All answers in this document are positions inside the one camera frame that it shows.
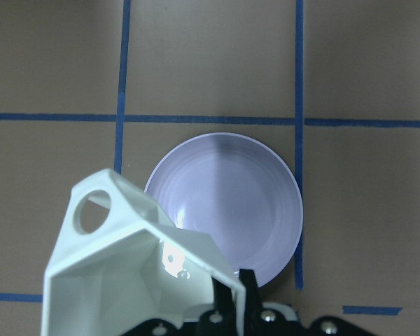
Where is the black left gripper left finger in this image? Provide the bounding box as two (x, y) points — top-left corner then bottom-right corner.
(211, 278), (236, 335)

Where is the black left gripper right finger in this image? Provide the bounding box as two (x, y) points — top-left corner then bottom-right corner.
(239, 269), (263, 335)

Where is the white angular mug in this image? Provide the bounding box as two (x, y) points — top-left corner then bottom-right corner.
(41, 169), (246, 335)

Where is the lavender round plate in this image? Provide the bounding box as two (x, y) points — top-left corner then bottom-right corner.
(145, 132), (303, 286)

